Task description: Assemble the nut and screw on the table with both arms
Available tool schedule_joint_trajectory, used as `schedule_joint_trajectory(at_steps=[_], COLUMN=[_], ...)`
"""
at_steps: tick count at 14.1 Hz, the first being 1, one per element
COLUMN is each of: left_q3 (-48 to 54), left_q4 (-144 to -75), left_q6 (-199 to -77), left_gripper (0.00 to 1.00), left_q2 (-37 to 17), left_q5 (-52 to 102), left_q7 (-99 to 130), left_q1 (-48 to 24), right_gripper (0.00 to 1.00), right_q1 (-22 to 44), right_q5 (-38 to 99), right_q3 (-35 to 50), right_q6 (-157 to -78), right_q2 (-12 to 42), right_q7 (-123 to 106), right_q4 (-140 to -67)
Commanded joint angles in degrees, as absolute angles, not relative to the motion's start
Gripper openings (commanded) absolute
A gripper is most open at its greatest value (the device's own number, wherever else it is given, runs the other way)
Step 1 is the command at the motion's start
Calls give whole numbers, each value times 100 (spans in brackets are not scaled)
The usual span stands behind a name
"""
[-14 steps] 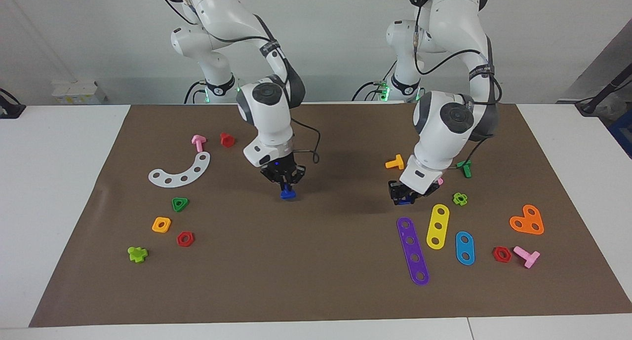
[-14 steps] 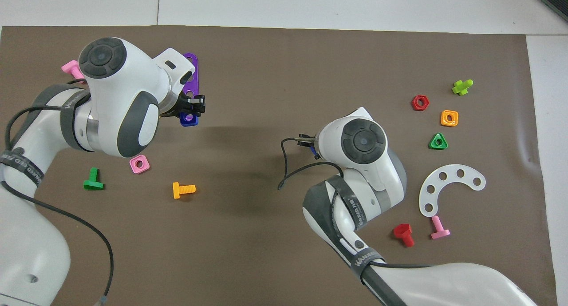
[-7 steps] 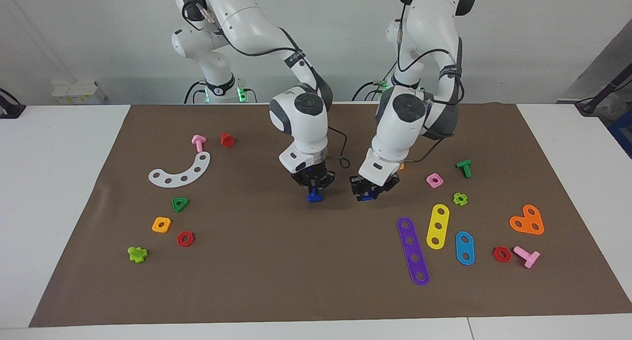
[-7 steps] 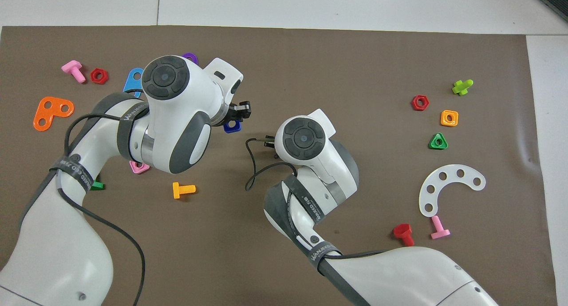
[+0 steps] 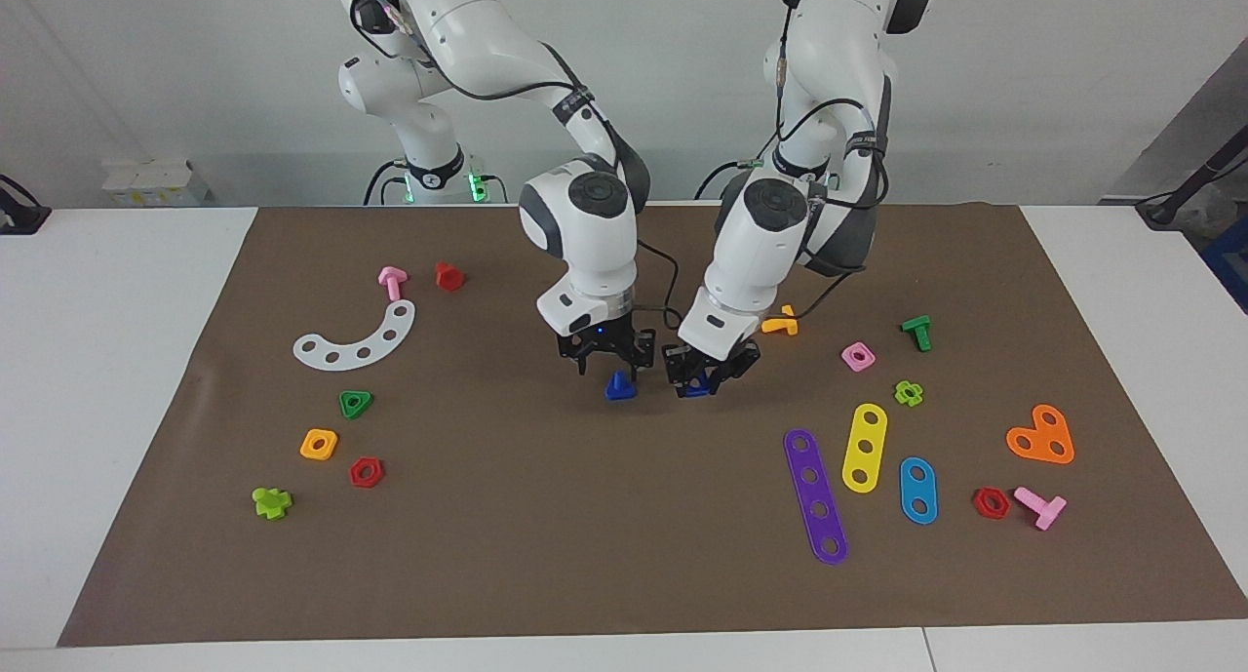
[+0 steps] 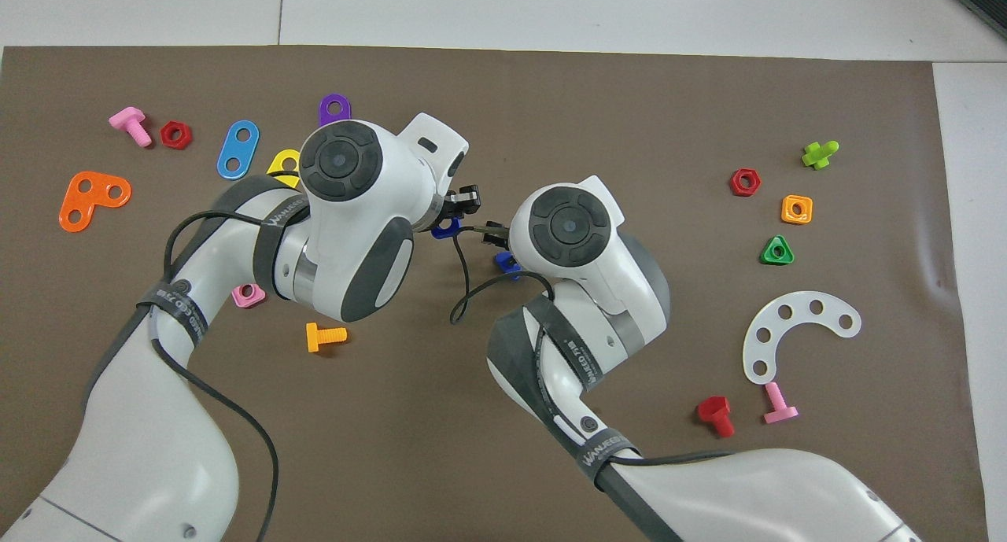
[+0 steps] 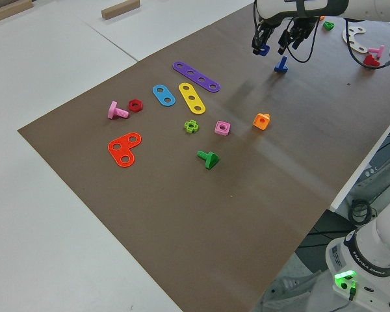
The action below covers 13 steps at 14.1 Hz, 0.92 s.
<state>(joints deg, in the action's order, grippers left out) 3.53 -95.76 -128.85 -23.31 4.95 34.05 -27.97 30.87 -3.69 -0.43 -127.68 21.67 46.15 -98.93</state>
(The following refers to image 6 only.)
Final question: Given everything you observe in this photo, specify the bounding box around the blue two-hole plastic plate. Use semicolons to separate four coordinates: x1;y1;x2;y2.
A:
216;120;260;180

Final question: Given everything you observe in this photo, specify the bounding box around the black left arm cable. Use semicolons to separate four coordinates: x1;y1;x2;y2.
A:
148;210;281;542

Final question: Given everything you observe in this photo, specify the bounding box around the white curved five-hole plate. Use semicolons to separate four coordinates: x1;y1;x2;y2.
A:
742;291;863;385

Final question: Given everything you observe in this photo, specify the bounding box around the black velcro cable strap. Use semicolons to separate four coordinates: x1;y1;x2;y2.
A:
138;281;209;356
578;428;642;492
252;192;310;299
523;298;603;393

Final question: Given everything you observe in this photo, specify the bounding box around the yellow three-hole plastic plate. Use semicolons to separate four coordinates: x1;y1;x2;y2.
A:
266;149;304;190

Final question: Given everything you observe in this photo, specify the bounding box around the brown table mat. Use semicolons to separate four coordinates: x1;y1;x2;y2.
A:
0;45;990;542

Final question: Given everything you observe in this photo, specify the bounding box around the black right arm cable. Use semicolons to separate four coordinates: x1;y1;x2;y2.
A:
448;226;742;469

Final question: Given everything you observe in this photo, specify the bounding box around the lime cross-head plastic screw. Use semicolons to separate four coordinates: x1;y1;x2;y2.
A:
801;140;840;171

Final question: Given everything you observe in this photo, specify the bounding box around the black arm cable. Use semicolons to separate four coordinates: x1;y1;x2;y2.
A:
148;210;281;542
448;226;742;469

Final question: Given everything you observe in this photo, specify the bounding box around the orange plastic screw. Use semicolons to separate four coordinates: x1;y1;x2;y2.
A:
305;323;348;353

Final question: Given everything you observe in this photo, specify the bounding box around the pink plastic screw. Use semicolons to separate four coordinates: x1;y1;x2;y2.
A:
762;382;799;426
109;106;153;148

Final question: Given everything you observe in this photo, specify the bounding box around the red plastic screw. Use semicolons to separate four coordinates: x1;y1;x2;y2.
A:
696;396;736;439

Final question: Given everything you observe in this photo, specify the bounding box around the orange heart-shaped plastic plate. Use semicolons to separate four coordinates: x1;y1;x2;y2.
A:
59;171;132;233

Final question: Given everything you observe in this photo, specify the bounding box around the purple four-hole plastic strip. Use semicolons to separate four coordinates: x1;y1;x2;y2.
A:
318;94;352;130

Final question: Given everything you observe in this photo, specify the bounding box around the green triangular plastic nut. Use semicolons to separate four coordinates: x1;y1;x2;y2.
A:
759;235;795;266

